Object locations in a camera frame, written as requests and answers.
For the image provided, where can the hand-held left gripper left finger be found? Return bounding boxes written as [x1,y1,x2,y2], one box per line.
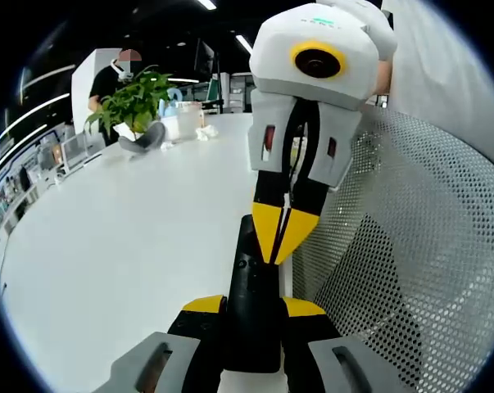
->
[93,294,228,393]

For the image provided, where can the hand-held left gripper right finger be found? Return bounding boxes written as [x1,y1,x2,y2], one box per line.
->
[279,296,411,393]

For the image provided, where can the black remote control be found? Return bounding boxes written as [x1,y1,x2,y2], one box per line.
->
[220,215,288,374]

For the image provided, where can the person's right hand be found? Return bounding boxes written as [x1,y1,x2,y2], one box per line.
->
[373,60,395,96]

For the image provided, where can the white crumpled tissue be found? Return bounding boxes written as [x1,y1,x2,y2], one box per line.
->
[194,124,220,142]

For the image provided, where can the clear plastic bag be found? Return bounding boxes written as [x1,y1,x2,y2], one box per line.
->
[174,101,203,140]

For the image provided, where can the potted green plant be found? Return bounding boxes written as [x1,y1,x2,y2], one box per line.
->
[84,65,174,138]

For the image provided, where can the white storage shelf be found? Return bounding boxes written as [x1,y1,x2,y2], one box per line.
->
[0,161,41,234]

